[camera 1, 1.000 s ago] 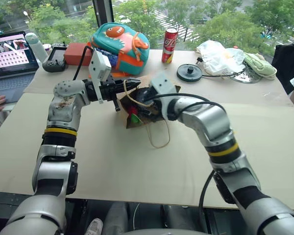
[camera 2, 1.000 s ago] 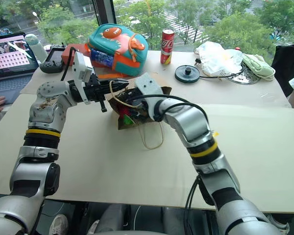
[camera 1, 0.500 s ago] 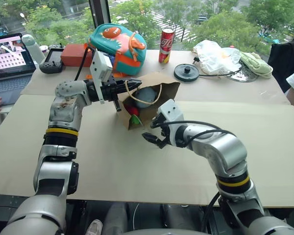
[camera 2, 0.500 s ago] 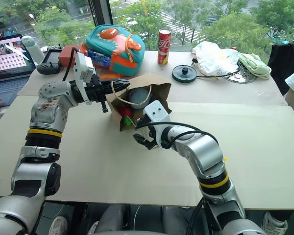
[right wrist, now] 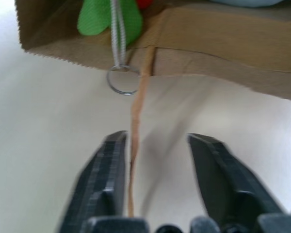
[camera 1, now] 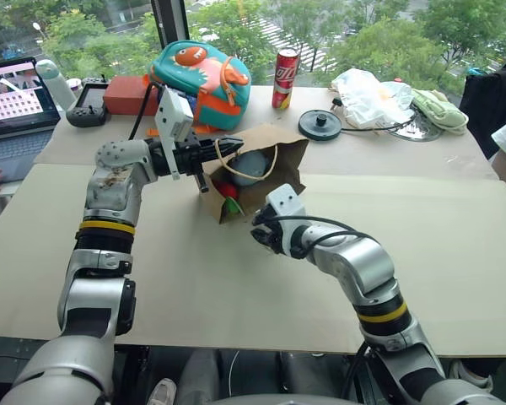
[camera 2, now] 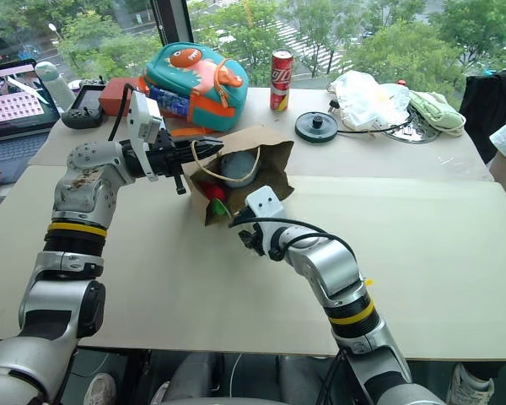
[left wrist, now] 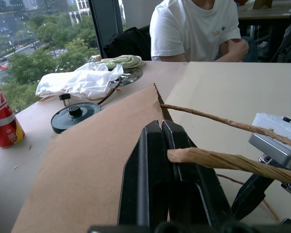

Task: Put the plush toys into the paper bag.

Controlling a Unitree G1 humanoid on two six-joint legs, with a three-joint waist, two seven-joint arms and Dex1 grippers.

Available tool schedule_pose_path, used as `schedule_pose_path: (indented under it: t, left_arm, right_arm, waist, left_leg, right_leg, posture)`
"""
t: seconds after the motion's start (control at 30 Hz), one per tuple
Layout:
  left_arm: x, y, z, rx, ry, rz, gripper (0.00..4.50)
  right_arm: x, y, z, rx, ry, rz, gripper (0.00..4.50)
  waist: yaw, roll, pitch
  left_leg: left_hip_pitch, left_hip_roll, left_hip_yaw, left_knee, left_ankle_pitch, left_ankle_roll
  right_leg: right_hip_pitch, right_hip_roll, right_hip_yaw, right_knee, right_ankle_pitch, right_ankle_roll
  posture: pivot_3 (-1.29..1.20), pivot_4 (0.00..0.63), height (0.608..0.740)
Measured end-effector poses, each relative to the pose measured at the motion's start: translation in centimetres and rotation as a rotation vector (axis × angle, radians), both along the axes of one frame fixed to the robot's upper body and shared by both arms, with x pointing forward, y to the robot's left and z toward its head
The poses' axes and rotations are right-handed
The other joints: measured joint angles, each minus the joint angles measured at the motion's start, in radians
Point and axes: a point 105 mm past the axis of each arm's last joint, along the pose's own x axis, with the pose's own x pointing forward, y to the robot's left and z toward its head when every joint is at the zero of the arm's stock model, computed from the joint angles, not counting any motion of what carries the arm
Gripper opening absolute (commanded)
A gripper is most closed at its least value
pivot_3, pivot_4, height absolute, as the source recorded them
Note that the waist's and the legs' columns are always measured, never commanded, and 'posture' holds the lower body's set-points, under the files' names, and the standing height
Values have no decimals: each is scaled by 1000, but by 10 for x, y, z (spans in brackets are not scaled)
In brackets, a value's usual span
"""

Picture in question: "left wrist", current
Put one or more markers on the black window frame post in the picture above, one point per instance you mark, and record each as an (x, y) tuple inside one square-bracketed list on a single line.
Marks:
[(104, 24)]

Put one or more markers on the small brown paper bag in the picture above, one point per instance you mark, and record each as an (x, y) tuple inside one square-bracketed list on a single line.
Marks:
[(263, 4)]

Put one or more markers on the black backpack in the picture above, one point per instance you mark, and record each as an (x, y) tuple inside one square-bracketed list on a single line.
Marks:
[(128, 44)]

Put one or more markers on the red cola can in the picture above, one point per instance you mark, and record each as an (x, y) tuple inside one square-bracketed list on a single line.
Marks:
[(3, 119)]

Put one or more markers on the wooden desk in background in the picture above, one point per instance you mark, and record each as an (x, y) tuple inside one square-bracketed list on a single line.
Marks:
[(264, 13)]

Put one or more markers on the white crumpled plastic bag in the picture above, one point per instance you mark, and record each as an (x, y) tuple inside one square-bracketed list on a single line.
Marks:
[(80, 82)]

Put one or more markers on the chrome round metal base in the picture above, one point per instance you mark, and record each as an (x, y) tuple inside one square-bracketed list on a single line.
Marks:
[(132, 75)]

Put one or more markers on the black power plug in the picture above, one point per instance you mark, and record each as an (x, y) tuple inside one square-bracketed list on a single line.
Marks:
[(64, 98)]

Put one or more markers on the black round kettle base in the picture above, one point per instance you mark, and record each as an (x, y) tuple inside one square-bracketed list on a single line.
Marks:
[(72, 117)]

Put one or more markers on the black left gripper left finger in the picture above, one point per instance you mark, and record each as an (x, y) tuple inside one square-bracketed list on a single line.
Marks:
[(145, 184)]

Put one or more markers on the person in white t-shirt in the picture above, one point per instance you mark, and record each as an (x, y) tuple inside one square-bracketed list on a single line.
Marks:
[(191, 29)]

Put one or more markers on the black office chair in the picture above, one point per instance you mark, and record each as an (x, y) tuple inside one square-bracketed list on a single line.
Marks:
[(288, 41)]

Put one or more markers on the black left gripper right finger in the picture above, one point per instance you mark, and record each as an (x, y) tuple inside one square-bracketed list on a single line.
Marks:
[(196, 194)]

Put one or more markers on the green cloth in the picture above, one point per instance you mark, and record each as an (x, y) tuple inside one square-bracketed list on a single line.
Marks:
[(126, 61)]

